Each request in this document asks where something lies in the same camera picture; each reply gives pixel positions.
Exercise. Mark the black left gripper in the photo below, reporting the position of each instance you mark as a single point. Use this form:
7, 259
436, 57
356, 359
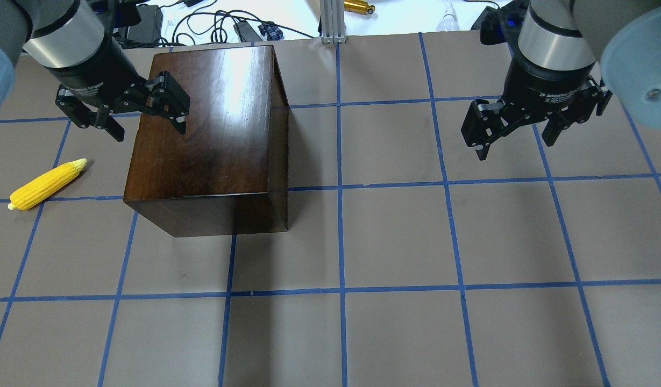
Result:
92, 77

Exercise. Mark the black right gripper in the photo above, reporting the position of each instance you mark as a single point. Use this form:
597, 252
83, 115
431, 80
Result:
548, 85

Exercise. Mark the yellow toy corn cob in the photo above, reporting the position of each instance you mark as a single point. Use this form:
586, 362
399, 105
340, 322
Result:
41, 188

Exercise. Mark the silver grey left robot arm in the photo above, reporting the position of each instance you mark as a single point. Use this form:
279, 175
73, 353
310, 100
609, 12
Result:
57, 34

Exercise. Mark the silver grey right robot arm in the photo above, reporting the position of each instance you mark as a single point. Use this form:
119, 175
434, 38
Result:
568, 59

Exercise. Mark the dark wooden drawer cabinet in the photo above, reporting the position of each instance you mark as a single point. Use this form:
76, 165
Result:
228, 174

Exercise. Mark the black power adapter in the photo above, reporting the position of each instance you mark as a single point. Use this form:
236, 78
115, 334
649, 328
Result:
148, 30

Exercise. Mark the white light bulb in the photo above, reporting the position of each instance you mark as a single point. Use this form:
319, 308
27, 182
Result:
449, 21

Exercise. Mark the gold cylinder tool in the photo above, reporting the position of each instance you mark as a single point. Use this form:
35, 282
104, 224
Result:
359, 7

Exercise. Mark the aluminium frame post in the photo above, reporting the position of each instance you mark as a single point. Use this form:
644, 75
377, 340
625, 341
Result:
333, 28

